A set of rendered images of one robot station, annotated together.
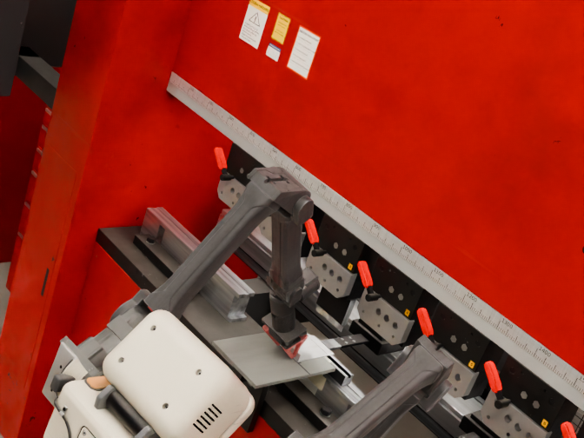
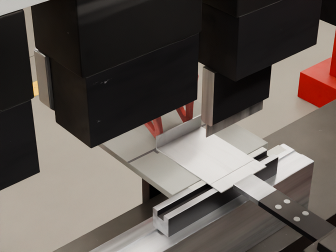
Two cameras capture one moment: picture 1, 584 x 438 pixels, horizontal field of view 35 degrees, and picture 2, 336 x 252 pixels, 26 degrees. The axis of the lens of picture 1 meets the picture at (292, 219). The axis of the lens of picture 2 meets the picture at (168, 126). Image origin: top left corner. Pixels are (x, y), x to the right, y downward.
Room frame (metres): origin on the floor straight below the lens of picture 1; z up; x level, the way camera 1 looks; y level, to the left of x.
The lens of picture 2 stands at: (2.09, -0.95, 1.59)
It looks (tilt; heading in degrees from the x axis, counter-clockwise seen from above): 34 degrees down; 97
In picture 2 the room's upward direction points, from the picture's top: straight up
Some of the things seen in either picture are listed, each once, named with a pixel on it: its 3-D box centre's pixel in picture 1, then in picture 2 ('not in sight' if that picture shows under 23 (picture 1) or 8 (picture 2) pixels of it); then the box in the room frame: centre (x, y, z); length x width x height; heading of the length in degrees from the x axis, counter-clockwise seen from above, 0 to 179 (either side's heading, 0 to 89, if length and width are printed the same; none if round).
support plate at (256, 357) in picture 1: (275, 356); (159, 129); (1.97, -0.07, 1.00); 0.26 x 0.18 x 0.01; 137
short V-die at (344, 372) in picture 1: (321, 356); (218, 189); (2.07, -0.19, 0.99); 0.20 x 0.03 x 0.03; 47
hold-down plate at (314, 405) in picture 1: (298, 394); not in sight; (2.01, -0.16, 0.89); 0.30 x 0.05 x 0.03; 47
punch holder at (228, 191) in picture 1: (250, 181); not in sight; (2.37, 0.14, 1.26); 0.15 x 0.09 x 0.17; 47
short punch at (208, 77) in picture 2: (334, 305); (236, 90); (2.08, -0.17, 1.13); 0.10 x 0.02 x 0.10; 47
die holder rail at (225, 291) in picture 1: (194, 261); not in sight; (2.46, 0.23, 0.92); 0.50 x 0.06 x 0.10; 47
